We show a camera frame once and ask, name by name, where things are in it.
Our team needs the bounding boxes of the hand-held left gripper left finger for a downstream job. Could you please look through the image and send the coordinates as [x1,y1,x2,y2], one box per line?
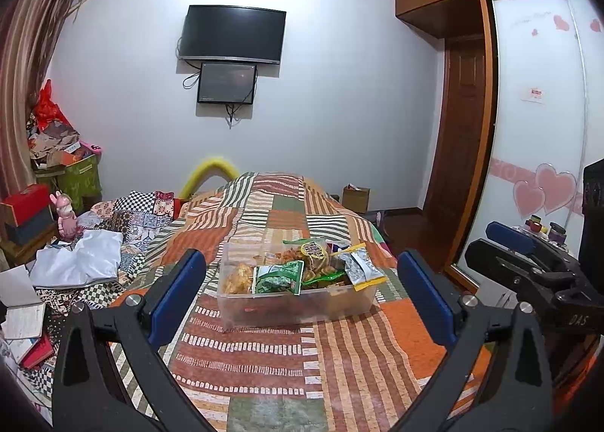
[52,248,232,432]

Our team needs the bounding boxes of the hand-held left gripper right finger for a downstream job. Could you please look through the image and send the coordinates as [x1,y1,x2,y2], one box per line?
[373,249,555,432]

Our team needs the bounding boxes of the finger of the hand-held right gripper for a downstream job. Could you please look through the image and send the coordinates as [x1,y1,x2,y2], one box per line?
[465,238,562,307]
[486,221,574,275]

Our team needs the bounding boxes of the puffed rice bar packet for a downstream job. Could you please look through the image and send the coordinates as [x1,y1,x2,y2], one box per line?
[224,262,256,295]

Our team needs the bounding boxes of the yellow snack packet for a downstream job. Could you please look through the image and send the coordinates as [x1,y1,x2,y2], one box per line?
[330,243,385,291]

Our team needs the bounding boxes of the dark green snack packet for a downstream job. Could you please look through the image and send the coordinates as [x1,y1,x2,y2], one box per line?
[252,261,305,296]

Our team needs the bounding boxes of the clear plastic container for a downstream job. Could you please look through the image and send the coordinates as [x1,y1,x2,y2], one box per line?
[217,238,381,326]

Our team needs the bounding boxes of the clear packet of orange snacks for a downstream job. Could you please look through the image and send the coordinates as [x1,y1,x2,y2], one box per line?
[283,238,345,282]

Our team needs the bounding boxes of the checkered patchwork quilt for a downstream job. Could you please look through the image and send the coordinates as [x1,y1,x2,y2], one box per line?
[40,190,190,319]

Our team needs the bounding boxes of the white cloth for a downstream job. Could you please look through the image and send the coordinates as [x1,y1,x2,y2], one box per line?
[29,229,124,289]

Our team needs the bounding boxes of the white sliding wardrobe door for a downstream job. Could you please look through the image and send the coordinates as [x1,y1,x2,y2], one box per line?
[453,0,604,301]

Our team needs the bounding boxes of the brown wooden door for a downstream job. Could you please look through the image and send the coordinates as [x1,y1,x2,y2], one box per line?
[425,33,489,213]

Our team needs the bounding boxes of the cardboard box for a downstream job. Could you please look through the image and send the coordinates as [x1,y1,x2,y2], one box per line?
[342,184,371,214]

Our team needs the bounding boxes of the yellow foam tube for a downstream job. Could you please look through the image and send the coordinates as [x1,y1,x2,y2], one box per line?
[179,156,239,201]

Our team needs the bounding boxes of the pink rabbit toy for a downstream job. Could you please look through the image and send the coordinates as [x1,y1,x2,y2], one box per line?
[49,192,81,240]

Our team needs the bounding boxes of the striped patchwork bedspread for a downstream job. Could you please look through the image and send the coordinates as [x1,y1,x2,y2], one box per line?
[66,171,501,432]

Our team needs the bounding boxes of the green storage box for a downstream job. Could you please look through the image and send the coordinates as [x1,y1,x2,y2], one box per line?
[59,154,102,211]

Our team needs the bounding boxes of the red book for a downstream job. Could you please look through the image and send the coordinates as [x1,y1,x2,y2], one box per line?
[19,335,55,369]

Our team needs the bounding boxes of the white notebooks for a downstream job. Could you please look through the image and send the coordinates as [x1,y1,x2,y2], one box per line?
[0,267,48,343]

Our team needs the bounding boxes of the dark grey box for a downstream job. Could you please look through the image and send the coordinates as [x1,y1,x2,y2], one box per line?
[5,210,60,246]

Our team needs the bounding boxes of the red box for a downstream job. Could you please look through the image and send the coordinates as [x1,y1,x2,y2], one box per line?
[0,185,50,227]

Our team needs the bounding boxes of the pile of papers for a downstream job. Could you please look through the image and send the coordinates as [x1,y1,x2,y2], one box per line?
[28,113,100,169]

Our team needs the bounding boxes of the red plastic bag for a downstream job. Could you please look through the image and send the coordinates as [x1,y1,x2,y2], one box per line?
[34,79,71,131]

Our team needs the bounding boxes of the striped brown curtain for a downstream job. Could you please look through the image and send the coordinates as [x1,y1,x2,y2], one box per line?
[0,0,90,206]

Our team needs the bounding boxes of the small black wall monitor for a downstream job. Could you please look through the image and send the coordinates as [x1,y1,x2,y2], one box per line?
[197,62,258,105]

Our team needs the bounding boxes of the black wall television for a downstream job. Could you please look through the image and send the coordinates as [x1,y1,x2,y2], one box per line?
[178,5,287,65]

